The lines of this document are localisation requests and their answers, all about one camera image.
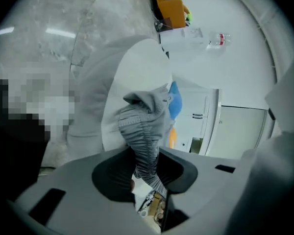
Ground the orange sofa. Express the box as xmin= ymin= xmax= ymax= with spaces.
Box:
xmin=151 ymin=0 xmax=191 ymax=29

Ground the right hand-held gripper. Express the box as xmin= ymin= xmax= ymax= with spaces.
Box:
xmin=225 ymin=50 xmax=294 ymax=235

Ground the white cupboard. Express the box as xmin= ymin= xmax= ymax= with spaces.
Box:
xmin=173 ymin=87 xmax=222 ymax=156

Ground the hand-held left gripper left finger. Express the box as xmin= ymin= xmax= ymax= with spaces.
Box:
xmin=4 ymin=145 xmax=162 ymax=235

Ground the clear water bottle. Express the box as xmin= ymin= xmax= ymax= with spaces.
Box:
xmin=205 ymin=32 xmax=232 ymax=51

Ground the white round table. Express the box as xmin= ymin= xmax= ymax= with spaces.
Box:
xmin=66 ymin=34 xmax=173 ymax=161

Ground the orange flower plush cushion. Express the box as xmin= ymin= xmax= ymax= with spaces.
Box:
xmin=169 ymin=127 xmax=178 ymax=149

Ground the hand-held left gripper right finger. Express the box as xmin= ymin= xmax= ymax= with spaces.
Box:
xmin=156 ymin=145 xmax=247 ymax=235

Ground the grey cloth garment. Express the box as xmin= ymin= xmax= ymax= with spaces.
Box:
xmin=117 ymin=83 xmax=173 ymax=198

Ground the blue cushion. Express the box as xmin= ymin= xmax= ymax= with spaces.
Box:
xmin=168 ymin=81 xmax=183 ymax=119

